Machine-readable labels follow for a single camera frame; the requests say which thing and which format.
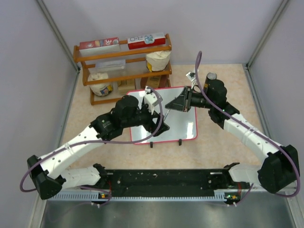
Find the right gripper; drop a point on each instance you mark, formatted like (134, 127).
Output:
(181, 103)

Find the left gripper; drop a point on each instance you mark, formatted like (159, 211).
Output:
(150, 126)

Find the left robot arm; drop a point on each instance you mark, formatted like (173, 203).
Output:
(51, 174)

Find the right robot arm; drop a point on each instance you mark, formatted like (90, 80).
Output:
(279, 164)

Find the pink framed whiteboard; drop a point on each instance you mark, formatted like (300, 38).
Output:
(183, 125)

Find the brown cardboard box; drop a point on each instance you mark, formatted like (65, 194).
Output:
(155, 81)

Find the black drink can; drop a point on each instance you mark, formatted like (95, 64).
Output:
(209, 77)

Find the white bag middle shelf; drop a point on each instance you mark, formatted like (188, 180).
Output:
(157, 61)

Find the white bag shelf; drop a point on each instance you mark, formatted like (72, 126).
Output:
(101, 89)
(157, 61)

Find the small tan box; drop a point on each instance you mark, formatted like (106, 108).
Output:
(124, 86)

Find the white bag bottom shelf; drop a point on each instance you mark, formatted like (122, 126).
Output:
(101, 89)

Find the red white box right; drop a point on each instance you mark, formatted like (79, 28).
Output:
(147, 40)

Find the wooden three-tier shelf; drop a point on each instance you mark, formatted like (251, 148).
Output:
(135, 68)

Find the clear plastic container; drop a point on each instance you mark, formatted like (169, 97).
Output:
(108, 66)

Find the red toothpaste box left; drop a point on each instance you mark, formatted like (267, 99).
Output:
(100, 46)

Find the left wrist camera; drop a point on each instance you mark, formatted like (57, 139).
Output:
(151, 98)

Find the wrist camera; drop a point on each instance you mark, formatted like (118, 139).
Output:
(191, 76)
(151, 98)

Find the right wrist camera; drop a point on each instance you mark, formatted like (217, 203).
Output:
(191, 76)

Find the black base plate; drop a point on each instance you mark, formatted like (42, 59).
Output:
(168, 183)

